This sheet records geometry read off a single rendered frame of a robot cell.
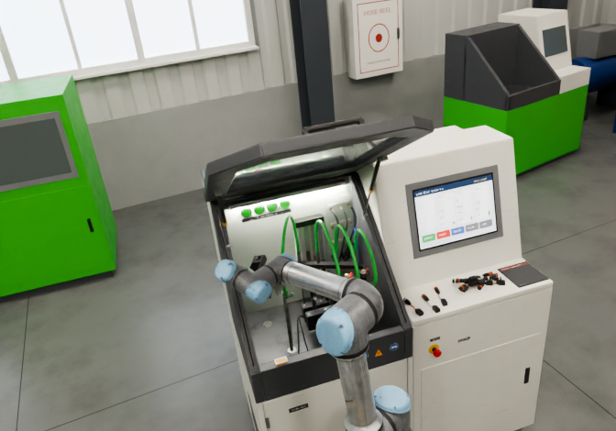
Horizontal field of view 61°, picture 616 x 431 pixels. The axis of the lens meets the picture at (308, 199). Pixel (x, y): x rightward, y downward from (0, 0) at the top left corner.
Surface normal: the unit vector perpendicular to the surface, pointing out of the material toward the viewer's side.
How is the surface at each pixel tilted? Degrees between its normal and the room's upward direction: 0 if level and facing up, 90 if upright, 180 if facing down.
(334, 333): 83
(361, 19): 90
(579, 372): 0
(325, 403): 90
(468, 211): 76
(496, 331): 90
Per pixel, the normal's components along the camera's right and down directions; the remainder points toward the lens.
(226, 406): -0.09, -0.89
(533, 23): -0.85, 0.30
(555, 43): 0.49, 0.11
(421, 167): 0.26, 0.18
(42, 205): 0.30, 0.40
